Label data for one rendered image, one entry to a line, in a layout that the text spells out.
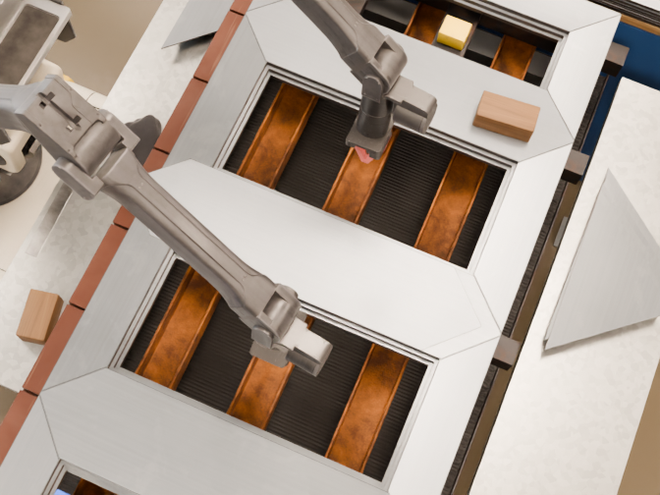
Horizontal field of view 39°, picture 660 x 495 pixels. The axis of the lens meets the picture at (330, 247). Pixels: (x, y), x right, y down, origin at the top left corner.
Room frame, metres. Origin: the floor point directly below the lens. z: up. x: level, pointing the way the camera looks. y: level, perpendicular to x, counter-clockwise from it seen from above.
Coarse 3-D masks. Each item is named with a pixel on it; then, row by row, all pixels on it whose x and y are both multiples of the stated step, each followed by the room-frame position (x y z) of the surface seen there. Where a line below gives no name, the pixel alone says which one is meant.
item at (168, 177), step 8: (168, 168) 0.74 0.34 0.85; (176, 168) 0.75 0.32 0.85; (184, 168) 0.75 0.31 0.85; (152, 176) 0.72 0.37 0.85; (160, 176) 0.73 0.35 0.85; (168, 176) 0.73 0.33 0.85; (176, 176) 0.73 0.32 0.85; (160, 184) 0.71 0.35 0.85; (168, 184) 0.71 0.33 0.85; (176, 184) 0.71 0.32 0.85
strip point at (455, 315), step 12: (456, 276) 0.58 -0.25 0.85; (456, 288) 0.56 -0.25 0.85; (444, 300) 0.53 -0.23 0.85; (456, 300) 0.54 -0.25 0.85; (468, 300) 0.54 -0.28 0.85; (444, 312) 0.51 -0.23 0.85; (456, 312) 0.51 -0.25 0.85; (468, 312) 0.51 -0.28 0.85; (432, 324) 0.48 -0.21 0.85; (444, 324) 0.49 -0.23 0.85; (456, 324) 0.49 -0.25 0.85; (468, 324) 0.49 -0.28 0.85; (480, 324) 0.49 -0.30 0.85; (432, 336) 0.46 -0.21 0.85; (444, 336) 0.46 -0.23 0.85; (456, 336) 0.47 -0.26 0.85; (420, 348) 0.44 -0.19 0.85
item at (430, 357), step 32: (448, 0) 1.23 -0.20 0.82; (480, 0) 1.22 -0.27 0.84; (544, 32) 1.17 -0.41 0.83; (256, 96) 0.94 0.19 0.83; (320, 96) 0.96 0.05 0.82; (352, 96) 0.95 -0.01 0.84; (224, 160) 0.79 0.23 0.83; (480, 160) 0.85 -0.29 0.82; (512, 160) 0.85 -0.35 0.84; (352, 224) 0.67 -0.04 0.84; (160, 288) 0.50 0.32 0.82; (320, 320) 0.48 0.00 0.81; (480, 320) 0.50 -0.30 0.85; (128, 352) 0.37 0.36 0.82; (416, 352) 0.43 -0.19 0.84; (448, 352) 0.43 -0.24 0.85; (224, 416) 0.27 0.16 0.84; (96, 480) 0.13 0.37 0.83; (384, 480) 0.19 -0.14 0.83
